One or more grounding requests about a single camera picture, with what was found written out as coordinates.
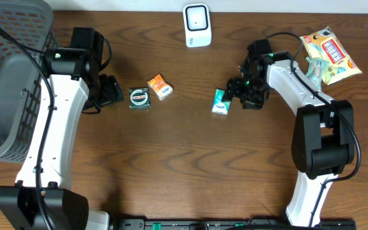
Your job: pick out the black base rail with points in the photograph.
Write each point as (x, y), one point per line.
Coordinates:
(254, 223)

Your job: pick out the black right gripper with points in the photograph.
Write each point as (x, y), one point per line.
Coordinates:
(232, 87)

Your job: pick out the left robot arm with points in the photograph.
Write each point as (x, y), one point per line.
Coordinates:
(74, 83)

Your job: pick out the mint green tissue pack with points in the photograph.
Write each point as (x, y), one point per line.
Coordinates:
(316, 69)

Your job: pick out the grey plastic mesh basket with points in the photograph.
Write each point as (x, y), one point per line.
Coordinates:
(30, 23)

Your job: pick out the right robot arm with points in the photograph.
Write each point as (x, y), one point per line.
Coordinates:
(323, 140)

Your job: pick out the yellow orange snack bag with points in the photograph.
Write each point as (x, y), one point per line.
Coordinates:
(325, 46)

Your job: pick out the white barcode scanner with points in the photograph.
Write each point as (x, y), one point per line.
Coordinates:
(196, 18)

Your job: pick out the small orange snack packet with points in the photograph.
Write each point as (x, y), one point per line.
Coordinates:
(160, 87)

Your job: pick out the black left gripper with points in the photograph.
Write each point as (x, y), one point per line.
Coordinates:
(111, 91)

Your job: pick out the white teal Kleenex tissue pack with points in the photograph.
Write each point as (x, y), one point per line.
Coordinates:
(220, 107)

